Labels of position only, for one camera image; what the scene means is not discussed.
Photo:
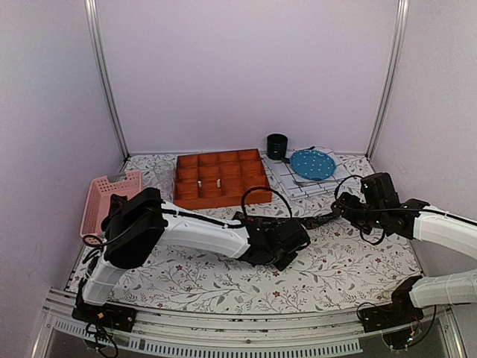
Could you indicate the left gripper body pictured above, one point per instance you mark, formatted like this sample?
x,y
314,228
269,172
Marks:
x,y
282,265

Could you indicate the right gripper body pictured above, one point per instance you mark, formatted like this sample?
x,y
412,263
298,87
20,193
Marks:
x,y
364,218

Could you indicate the dark floral tie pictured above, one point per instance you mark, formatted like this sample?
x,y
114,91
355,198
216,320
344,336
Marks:
x,y
309,223

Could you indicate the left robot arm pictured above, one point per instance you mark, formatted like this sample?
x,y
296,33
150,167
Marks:
x,y
134,227

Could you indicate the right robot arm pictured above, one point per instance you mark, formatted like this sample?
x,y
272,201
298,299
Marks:
x,y
414,220

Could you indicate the white grid placemat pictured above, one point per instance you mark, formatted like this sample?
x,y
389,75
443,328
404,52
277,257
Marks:
x,y
283,175

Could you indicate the silver fork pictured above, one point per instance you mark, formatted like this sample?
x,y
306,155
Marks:
x,y
314,182

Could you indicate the orange wooden compartment tray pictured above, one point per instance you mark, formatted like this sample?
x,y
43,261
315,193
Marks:
x,y
219,179

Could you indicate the blue dotted plate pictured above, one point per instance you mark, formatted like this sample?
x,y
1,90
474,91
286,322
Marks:
x,y
312,164

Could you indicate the dark green mug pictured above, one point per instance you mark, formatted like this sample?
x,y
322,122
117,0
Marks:
x,y
276,146

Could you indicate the clear plastic cup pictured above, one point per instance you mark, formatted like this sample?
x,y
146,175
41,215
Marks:
x,y
163,180

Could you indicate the pink plastic basket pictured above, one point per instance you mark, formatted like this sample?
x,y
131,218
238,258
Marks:
x,y
97,205

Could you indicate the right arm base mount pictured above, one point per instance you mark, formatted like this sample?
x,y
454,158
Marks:
x,y
374,318

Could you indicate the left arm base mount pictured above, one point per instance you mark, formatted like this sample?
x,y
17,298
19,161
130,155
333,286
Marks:
x,y
109,316

